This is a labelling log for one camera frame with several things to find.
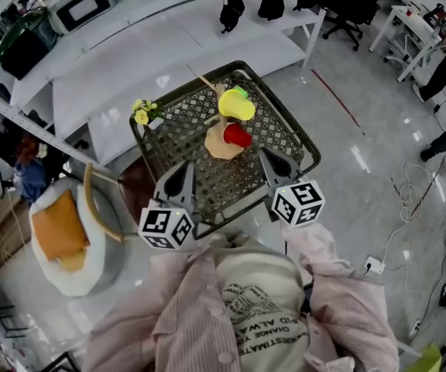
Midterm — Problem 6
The wooden cup tree stand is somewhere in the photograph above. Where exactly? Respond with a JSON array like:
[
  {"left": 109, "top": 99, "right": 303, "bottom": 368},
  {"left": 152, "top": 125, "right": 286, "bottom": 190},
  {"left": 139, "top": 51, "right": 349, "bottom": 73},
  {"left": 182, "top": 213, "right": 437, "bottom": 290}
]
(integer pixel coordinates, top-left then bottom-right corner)
[{"left": 198, "top": 74, "right": 247, "bottom": 161}]

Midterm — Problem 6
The person's right leg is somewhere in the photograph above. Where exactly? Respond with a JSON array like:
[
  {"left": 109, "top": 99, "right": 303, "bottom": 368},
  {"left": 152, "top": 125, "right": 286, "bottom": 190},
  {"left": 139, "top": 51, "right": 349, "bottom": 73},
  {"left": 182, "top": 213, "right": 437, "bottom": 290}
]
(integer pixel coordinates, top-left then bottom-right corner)
[{"left": 230, "top": 231, "right": 261, "bottom": 250}]

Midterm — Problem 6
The white microwave oven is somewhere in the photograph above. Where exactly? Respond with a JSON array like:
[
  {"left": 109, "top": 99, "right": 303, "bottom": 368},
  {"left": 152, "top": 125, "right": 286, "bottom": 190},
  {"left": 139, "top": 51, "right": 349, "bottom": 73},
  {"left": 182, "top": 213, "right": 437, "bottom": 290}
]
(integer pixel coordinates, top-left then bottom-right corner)
[{"left": 50, "top": 0, "right": 112, "bottom": 35}]

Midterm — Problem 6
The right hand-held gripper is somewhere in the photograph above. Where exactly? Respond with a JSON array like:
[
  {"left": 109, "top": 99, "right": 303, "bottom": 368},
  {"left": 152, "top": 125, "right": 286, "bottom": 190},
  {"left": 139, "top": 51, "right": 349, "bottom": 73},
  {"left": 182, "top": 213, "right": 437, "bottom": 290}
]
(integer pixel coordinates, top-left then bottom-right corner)
[{"left": 259, "top": 150, "right": 326, "bottom": 229}]

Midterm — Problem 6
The potted yellow flower plant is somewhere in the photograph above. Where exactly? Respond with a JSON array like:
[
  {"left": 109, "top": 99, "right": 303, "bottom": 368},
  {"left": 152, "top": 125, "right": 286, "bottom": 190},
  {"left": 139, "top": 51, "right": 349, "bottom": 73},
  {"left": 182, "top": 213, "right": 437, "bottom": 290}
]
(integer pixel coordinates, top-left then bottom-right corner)
[{"left": 130, "top": 98, "right": 165, "bottom": 130}]

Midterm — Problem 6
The black office chair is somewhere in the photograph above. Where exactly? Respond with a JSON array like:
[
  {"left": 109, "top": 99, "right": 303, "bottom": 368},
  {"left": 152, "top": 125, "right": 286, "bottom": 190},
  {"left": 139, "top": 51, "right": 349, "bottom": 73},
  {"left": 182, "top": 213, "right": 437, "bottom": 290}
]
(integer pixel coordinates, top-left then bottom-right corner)
[{"left": 322, "top": 0, "right": 393, "bottom": 52}]

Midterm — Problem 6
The white coiled floor cable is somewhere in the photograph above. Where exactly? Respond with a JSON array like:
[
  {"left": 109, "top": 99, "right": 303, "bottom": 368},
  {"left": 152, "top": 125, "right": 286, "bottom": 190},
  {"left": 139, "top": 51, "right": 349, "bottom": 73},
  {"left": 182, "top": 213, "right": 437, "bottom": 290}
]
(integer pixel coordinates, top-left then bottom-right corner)
[{"left": 399, "top": 163, "right": 437, "bottom": 224}]

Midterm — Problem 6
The black metal frame stand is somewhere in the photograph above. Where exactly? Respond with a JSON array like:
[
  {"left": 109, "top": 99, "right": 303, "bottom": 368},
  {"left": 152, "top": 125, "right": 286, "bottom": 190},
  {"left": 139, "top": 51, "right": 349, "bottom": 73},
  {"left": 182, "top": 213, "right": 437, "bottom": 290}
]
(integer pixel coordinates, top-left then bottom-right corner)
[{"left": 0, "top": 304, "right": 29, "bottom": 339}]

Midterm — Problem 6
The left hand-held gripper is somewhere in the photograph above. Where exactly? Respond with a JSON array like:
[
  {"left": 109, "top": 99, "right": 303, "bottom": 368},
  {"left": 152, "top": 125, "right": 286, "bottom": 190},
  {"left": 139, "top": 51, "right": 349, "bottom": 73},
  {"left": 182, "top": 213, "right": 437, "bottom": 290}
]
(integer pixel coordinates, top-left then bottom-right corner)
[{"left": 138, "top": 160, "right": 201, "bottom": 251}]

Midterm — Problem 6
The white power strip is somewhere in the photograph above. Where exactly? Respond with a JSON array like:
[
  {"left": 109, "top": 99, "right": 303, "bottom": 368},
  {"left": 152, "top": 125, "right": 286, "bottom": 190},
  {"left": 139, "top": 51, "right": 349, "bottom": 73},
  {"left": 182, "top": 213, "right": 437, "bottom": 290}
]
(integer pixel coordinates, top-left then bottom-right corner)
[{"left": 364, "top": 256, "right": 386, "bottom": 275}]

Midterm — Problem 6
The white desk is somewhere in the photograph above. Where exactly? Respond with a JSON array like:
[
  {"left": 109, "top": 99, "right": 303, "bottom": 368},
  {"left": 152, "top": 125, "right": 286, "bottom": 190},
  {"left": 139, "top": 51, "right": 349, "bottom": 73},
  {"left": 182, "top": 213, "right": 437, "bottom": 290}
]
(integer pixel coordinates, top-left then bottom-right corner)
[{"left": 369, "top": 5, "right": 446, "bottom": 84}]

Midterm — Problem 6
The person's right forearm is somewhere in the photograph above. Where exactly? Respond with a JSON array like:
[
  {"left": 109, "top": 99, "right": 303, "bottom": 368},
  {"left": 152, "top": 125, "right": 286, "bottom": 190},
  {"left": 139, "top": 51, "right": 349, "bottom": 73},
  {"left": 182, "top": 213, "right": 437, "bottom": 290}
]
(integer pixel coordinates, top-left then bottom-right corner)
[{"left": 283, "top": 222, "right": 390, "bottom": 325}]

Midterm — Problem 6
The dark green storage box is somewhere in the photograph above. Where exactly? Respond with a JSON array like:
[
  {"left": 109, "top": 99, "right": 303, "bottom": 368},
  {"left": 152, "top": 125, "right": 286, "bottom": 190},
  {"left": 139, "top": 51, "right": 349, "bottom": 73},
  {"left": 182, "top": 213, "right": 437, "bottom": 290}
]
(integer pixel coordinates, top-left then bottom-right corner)
[{"left": 0, "top": 8, "right": 60, "bottom": 81}]

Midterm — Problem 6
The wooden chair with brown seat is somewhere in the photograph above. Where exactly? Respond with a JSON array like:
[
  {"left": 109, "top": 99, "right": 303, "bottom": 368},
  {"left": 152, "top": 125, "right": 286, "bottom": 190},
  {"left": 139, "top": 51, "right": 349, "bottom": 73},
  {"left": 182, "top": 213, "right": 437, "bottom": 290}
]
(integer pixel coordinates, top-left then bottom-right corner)
[{"left": 83, "top": 157, "right": 162, "bottom": 243}]

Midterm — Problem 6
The orange cushion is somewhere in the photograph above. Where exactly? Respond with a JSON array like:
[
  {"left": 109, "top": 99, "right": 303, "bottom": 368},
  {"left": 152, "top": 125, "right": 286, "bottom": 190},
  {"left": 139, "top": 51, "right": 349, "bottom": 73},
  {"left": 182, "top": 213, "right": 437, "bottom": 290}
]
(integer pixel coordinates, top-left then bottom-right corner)
[{"left": 31, "top": 189, "right": 91, "bottom": 262}]

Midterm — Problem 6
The person's left forearm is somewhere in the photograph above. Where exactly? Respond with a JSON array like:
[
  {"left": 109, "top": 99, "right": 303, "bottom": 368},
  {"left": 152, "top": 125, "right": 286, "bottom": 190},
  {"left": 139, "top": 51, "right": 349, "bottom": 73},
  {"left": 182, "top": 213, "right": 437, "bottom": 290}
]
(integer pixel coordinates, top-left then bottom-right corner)
[{"left": 91, "top": 246, "right": 208, "bottom": 348}]

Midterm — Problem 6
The yellow plastic cup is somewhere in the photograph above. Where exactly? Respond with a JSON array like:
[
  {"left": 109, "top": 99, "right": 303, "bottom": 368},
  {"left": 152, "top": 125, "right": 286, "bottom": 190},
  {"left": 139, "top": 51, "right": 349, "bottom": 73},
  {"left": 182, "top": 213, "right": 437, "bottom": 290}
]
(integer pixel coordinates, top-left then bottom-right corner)
[{"left": 218, "top": 88, "right": 256, "bottom": 121}]

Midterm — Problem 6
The wooden floor platform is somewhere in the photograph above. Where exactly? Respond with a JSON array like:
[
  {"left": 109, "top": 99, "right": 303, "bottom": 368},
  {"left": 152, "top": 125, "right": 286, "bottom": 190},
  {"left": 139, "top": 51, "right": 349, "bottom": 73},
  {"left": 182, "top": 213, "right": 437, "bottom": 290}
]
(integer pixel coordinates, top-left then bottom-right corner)
[{"left": 0, "top": 195, "right": 34, "bottom": 274}]

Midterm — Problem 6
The grey white beanbag sofa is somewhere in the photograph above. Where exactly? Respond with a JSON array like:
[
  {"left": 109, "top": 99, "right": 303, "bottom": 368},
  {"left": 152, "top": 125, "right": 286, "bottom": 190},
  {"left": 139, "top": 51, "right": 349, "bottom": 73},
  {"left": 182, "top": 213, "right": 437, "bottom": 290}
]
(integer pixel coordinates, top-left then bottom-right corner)
[{"left": 28, "top": 177, "right": 122, "bottom": 298}]

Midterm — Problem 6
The white metal shelving unit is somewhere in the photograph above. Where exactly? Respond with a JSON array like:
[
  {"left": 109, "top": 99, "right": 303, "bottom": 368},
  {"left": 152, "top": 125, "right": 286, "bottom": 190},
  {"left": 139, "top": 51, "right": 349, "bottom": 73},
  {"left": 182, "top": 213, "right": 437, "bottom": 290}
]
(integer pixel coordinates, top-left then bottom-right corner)
[{"left": 0, "top": 0, "right": 327, "bottom": 174}]

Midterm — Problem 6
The dark metal lattice table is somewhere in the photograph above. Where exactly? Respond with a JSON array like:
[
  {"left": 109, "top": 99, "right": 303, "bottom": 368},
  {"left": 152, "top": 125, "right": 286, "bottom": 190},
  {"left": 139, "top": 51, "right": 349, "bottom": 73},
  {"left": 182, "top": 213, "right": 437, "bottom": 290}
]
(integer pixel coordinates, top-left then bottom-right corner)
[{"left": 129, "top": 60, "right": 322, "bottom": 240}]

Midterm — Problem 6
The red plastic cup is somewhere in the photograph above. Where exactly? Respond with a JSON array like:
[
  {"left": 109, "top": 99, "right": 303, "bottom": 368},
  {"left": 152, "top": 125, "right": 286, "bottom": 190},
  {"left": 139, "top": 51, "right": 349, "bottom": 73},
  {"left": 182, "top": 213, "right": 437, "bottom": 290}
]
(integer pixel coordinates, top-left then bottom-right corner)
[{"left": 222, "top": 123, "right": 253, "bottom": 148}]

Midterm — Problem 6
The small yellow cushion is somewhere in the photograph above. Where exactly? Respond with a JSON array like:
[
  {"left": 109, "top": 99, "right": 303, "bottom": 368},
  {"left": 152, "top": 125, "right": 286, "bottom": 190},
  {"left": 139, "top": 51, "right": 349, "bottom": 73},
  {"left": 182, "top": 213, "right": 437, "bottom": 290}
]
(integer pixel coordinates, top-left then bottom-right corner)
[{"left": 54, "top": 246, "right": 88, "bottom": 273}]

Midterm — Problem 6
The lime green box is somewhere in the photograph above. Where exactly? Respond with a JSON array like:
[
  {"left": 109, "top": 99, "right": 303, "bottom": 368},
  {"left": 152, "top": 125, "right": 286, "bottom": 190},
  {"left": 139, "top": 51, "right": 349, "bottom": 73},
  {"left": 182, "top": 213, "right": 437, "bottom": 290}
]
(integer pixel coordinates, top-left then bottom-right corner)
[{"left": 408, "top": 343, "right": 444, "bottom": 372}]

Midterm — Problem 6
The person's torso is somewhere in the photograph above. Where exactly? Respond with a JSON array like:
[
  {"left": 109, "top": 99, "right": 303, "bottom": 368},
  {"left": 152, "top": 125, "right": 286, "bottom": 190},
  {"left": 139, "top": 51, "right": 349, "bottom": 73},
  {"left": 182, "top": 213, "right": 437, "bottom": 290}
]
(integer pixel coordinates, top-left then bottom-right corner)
[{"left": 87, "top": 242, "right": 400, "bottom": 372}]

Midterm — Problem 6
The white office chair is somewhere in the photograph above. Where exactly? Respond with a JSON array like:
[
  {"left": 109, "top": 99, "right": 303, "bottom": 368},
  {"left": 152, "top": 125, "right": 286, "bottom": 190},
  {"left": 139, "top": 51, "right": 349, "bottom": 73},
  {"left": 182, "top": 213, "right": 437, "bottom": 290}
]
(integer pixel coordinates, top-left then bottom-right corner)
[{"left": 383, "top": 33, "right": 420, "bottom": 71}]

